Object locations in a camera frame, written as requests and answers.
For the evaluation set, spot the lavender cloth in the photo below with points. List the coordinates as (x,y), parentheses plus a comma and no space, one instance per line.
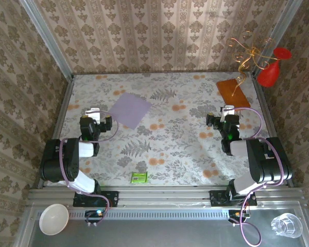
(131,109)

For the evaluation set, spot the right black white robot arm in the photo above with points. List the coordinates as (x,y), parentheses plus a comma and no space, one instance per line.
(262,164)

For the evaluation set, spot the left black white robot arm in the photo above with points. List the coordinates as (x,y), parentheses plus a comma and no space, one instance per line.
(51,164)

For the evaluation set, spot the brown wooden board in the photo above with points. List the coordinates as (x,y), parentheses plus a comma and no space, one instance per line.
(233,92)

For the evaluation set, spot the floral table cloth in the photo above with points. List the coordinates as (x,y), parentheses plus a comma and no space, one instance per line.
(175,144)

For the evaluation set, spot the red wine glass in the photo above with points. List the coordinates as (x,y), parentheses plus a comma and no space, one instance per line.
(269,76)

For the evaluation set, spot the green snack packet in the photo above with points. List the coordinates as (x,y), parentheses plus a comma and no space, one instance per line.
(139,177)

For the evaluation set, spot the white bowl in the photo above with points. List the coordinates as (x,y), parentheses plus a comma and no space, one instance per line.
(53,219)

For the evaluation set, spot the clear glass tumbler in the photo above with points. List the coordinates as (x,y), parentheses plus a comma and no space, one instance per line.
(287,226)

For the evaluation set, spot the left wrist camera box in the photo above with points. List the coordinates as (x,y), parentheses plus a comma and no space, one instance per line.
(93,115)

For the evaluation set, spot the aluminium side rail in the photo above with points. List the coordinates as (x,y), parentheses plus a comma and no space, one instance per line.
(60,115)
(267,115)

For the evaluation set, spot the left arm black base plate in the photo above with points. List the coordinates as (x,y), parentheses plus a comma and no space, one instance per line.
(110,199)

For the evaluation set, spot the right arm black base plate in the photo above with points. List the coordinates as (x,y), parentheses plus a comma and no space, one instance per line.
(217,199)

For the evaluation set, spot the aluminium front rail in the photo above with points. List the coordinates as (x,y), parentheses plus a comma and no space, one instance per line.
(164,196)

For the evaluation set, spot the aluminium frame post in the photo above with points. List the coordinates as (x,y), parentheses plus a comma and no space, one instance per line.
(276,36)
(47,36)

